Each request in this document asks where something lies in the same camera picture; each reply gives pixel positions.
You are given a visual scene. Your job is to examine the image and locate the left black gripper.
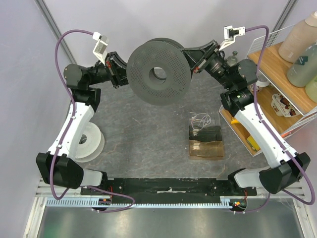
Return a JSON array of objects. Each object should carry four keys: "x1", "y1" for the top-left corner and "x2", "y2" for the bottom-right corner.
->
[{"x1": 87, "y1": 52, "x2": 145, "y2": 89}]

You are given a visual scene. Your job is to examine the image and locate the dark grey cable spool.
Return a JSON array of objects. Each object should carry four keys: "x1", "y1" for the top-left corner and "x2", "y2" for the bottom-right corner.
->
[{"x1": 126, "y1": 38, "x2": 192, "y2": 106}]

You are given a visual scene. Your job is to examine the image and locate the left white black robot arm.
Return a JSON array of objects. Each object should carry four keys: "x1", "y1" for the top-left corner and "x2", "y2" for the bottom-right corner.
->
[{"x1": 36, "y1": 52, "x2": 128, "y2": 195}]

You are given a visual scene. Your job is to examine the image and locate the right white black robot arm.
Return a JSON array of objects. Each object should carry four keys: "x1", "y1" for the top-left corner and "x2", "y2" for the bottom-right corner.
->
[{"x1": 182, "y1": 40, "x2": 311, "y2": 195}]

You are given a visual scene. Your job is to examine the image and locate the glass bottle green cap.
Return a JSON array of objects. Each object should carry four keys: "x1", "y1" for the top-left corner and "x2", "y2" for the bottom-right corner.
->
[{"x1": 227, "y1": 51, "x2": 238, "y2": 67}]

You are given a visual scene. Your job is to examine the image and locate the white paper cup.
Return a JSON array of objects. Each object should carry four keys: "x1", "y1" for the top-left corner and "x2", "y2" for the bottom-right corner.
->
[{"x1": 249, "y1": 74, "x2": 269, "y2": 94}]

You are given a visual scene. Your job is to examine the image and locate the yellow candy bag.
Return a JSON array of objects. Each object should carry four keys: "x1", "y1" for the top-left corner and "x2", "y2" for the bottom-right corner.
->
[{"x1": 230, "y1": 118, "x2": 240, "y2": 124}]

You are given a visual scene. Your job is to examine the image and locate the orange snack box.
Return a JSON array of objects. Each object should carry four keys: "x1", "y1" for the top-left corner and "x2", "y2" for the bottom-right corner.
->
[{"x1": 246, "y1": 135, "x2": 261, "y2": 152}]

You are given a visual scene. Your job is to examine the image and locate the white pudding cup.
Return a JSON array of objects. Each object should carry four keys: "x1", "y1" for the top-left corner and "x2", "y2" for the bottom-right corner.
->
[{"x1": 271, "y1": 93, "x2": 300, "y2": 118}]

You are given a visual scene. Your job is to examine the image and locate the beige plastic bottle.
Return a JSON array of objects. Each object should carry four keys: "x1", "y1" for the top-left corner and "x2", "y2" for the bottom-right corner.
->
[{"x1": 278, "y1": 11, "x2": 317, "y2": 63}]

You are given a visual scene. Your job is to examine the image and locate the green liquid bottle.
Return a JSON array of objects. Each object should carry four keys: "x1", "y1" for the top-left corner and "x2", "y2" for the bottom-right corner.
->
[{"x1": 287, "y1": 42, "x2": 317, "y2": 88}]

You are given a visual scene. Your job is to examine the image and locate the light green bottle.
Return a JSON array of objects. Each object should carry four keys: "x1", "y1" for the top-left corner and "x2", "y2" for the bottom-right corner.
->
[{"x1": 305, "y1": 76, "x2": 317, "y2": 103}]

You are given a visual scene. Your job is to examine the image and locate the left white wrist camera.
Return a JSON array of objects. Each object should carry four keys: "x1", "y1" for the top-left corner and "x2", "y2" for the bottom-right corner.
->
[{"x1": 93, "y1": 32, "x2": 109, "y2": 65}]

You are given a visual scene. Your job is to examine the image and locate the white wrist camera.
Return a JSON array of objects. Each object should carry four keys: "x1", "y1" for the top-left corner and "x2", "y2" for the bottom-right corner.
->
[
  {"x1": 93, "y1": 32, "x2": 109, "y2": 65},
  {"x1": 219, "y1": 25, "x2": 246, "y2": 51}
]

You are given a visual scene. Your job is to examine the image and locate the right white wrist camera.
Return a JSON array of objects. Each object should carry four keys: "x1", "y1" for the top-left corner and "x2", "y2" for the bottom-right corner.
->
[{"x1": 219, "y1": 25, "x2": 246, "y2": 51}]

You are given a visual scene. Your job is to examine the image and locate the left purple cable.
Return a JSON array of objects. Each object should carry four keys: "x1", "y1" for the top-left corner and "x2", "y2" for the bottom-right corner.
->
[{"x1": 49, "y1": 29, "x2": 136, "y2": 213}]

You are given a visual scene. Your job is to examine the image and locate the purple cable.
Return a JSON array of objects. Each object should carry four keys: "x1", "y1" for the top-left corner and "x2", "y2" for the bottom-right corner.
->
[
  {"x1": 245, "y1": 25, "x2": 315, "y2": 214},
  {"x1": 49, "y1": 29, "x2": 136, "y2": 213}
]

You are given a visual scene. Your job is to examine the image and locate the white wire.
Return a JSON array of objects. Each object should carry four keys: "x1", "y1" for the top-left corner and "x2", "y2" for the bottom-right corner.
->
[{"x1": 189, "y1": 113, "x2": 211, "y2": 131}]

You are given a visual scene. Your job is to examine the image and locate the white cable spool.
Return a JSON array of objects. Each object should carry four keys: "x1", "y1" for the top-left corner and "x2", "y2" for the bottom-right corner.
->
[{"x1": 75, "y1": 122, "x2": 105, "y2": 163}]

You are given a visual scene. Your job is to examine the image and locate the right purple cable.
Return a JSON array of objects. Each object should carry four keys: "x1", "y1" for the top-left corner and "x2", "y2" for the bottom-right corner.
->
[{"x1": 245, "y1": 25, "x2": 315, "y2": 214}]

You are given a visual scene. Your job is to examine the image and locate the white wire shelf rack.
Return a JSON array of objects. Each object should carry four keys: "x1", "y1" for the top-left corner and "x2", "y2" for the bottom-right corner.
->
[{"x1": 218, "y1": 23, "x2": 317, "y2": 157}]

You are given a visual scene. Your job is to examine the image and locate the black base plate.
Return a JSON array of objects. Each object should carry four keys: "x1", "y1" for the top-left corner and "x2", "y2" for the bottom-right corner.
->
[{"x1": 95, "y1": 178, "x2": 257, "y2": 198}]

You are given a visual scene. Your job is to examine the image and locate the blue grey cable duct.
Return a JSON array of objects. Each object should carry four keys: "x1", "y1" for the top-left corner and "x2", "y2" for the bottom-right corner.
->
[{"x1": 46, "y1": 197, "x2": 234, "y2": 209}]

